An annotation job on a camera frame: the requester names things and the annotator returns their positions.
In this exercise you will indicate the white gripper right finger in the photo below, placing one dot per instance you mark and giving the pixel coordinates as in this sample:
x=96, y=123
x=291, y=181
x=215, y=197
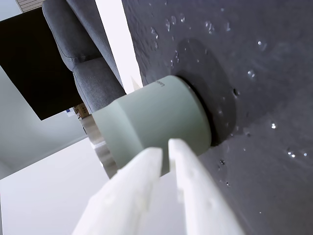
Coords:
x=203, y=195

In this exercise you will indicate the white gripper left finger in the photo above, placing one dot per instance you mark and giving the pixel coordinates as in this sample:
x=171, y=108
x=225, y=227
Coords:
x=122, y=195

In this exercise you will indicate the pale green cup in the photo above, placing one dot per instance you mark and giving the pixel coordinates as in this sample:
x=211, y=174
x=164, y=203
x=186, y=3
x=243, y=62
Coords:
x=156, y=120

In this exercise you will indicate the cardboard box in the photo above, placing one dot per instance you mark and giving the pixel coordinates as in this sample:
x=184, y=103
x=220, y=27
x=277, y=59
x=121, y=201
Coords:
x=82, y=111

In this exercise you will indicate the dark grey table mat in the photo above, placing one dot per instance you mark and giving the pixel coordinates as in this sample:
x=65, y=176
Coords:
x=244, y=98

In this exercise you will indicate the grey fabric chair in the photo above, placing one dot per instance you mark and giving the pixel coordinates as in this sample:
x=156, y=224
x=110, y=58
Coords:
x=83, y=56

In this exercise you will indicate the black panel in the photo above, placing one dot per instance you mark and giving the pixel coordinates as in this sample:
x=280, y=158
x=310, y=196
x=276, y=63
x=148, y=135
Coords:
x=31, y=66

